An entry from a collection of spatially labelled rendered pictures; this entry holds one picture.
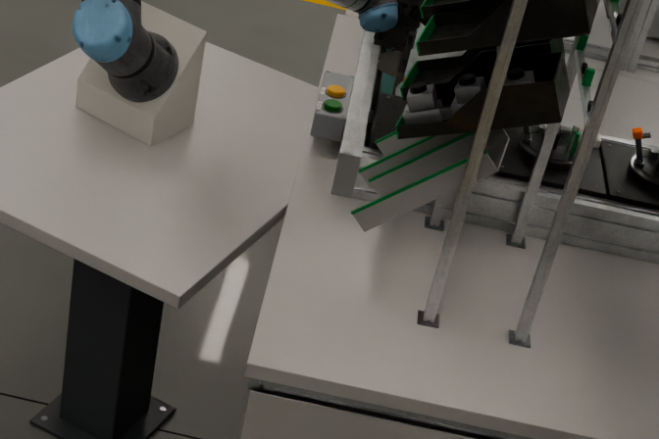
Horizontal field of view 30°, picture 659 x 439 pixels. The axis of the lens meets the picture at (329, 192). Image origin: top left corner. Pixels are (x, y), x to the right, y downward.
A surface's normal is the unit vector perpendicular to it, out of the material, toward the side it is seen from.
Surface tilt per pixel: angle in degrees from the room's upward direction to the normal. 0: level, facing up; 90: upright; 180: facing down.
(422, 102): 87
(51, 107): 0
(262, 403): 90
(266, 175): 0
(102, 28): 53
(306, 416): 90
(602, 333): 0
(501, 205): 90
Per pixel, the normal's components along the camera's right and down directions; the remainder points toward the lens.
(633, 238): -0.11, 0.51
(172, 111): 0.82, 0.42
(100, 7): -0.26, -0.18
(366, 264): 0.18, -0.83
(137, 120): -0.54, 0.36
